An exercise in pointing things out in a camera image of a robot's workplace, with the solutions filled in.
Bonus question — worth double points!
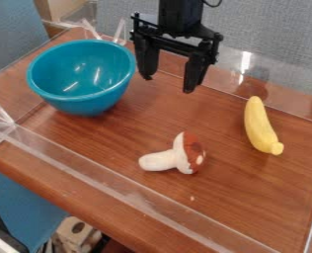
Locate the brown white toy mushroom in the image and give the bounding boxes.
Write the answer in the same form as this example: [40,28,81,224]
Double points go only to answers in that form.
[140,131,207,175]

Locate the blue cabinet panel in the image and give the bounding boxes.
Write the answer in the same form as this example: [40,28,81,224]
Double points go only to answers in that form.
[0,173,68,253]

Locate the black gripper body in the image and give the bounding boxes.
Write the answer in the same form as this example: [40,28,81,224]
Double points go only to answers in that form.
[132,0,224,64]

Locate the wooden block with hole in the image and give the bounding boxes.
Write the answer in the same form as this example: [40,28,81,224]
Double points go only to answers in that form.
[53,216,103,253]

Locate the blue plastic bowl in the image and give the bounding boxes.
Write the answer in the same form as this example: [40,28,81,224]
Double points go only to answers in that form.
[28,40,137,117]

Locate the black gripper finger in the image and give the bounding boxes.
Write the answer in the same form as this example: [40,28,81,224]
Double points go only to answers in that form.
[135,34,160,80]
[183,52,211,94]

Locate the clear acrylic barrier wall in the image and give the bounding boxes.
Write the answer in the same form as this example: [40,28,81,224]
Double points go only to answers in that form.
[0,18,312,253]

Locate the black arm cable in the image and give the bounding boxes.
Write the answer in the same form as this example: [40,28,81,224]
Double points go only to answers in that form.
[203,0,224,9]

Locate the yellow toy banana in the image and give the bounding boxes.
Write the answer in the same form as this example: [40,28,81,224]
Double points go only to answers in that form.
[246,96,284,155]

